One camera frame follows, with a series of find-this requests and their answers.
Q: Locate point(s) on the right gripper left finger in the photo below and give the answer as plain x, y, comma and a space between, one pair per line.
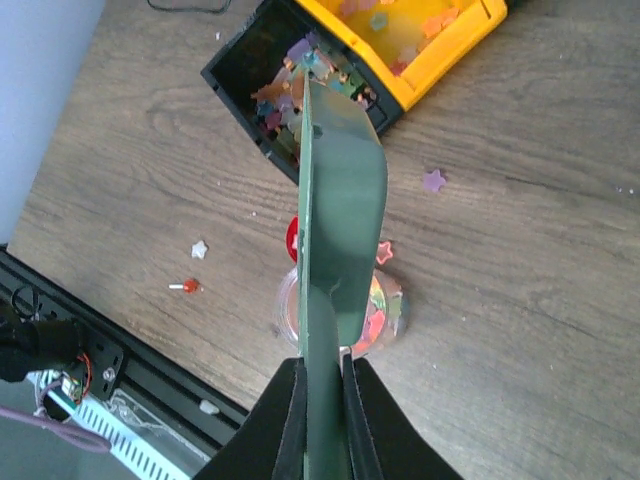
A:
271, 442

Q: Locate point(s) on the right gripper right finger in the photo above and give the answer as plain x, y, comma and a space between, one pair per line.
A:
382, 442

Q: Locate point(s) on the clear plastic jar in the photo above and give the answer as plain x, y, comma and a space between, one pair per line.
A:
386, 316

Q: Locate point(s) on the green slotted plastic scoop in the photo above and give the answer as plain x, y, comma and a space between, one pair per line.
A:
342, 193

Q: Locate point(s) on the black bin with popsicle candies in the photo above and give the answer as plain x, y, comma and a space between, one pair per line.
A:
259, 74

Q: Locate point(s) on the orange bin with gummies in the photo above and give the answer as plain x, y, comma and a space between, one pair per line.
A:
409, 44

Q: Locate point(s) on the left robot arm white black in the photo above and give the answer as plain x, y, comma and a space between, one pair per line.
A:
28, 346

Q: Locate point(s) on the red lollipop on table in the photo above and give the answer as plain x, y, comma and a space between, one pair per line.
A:
189, 286

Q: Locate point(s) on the pink star candy on table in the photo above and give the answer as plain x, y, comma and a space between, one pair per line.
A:
384, 252

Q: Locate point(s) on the white star candy on table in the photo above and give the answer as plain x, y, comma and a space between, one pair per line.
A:
199, 250

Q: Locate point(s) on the red round lid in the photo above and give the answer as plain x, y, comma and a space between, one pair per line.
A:
291, 239

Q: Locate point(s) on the purple star candy on table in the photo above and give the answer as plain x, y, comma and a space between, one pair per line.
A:
434, 180

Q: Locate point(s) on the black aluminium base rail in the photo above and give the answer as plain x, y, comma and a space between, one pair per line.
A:
115, 359

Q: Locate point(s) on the light blue slotted cable duct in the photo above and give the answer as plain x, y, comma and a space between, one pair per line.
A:
139, 440

